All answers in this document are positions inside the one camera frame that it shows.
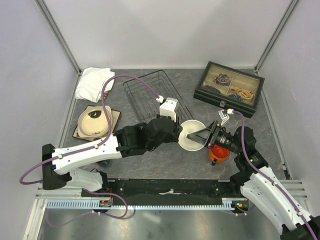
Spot black glass-lid jewelry box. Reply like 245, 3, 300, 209
193, 61, 265, 119

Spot white crumpled cloth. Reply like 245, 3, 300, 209
75, 67, 116, 103

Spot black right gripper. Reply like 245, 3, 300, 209
186, 119, 242, 155

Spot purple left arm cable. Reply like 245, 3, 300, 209
19, 74, 165, 186

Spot white ceramic bowl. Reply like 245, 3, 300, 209
178, 119, 206, 152

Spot black wire dish rack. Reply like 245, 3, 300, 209
123, 70, 193, 123

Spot blue slotted cable duct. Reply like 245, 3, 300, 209
46, 199, 235, 211

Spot small dark blue cup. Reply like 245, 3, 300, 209
97, 159, 111, 168

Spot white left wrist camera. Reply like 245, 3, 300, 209
157, 96, 179, 122

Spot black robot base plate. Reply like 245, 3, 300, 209
81, 178, 248, 206

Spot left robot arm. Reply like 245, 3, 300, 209
42, 116, 183, 197

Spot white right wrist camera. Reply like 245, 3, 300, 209
218, 109, 230, 126

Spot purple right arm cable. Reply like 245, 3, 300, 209
226, 108, 316, 240

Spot orange plastic mug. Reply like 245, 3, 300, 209
208, 145, 230, 166

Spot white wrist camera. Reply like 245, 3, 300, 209
157, 96, 179, 122
218, 109, 230, 126

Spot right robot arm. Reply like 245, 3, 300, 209
186, 122, 320, 240

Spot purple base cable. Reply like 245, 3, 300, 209
45, 189, 129, 228

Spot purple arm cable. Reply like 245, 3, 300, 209
19, 74, 165, 186
226, 108, 316, 240

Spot aluminium frame rail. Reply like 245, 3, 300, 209
35, 0, 82, 75

